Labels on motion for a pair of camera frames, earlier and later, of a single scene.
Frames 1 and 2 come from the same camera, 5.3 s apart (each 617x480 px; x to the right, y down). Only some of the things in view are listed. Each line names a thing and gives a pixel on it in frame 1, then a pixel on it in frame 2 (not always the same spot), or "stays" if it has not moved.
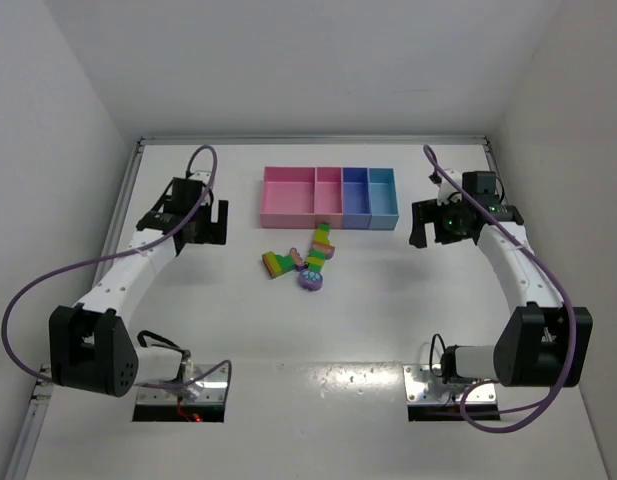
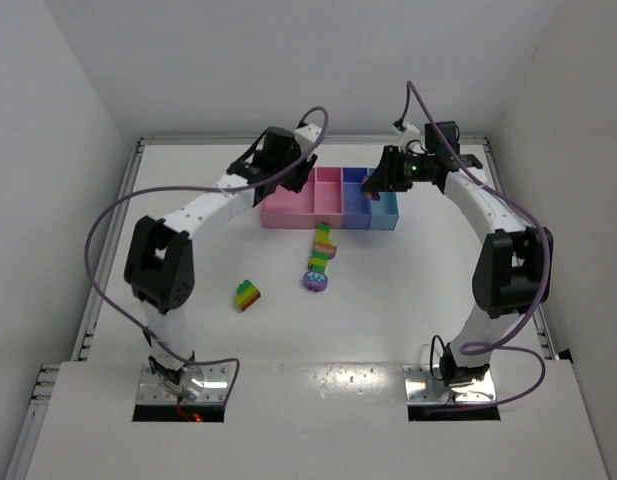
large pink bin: (288, 198) stays
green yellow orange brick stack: (276, 264) → (246, 295)
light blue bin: (383, 199) stays
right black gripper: (427, 218) → (386, 170)
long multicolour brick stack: (321, 248) stays
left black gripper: (208, 223) → (298, 175)
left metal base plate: (209, 390) stays
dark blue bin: (356, 204) stays
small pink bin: (329, 196) stays
